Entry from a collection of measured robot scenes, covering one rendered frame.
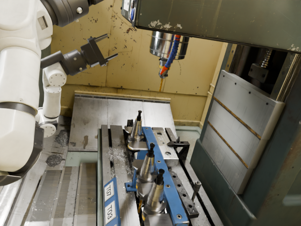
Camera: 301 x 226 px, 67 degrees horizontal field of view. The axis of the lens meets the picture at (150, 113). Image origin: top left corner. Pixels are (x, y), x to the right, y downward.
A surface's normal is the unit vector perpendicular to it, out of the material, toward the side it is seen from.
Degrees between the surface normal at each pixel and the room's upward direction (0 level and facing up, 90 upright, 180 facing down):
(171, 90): 90
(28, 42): 87
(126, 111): 24
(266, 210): 90
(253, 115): 90
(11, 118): 43
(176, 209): 0
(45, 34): 114
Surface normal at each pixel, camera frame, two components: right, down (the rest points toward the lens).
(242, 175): -0.97, -0.07
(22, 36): 0.40, 0.36
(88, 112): 0.24, -0.63
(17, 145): 0.75, 0.50
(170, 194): 0.17, -0.89
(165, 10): 0.20, 0.44
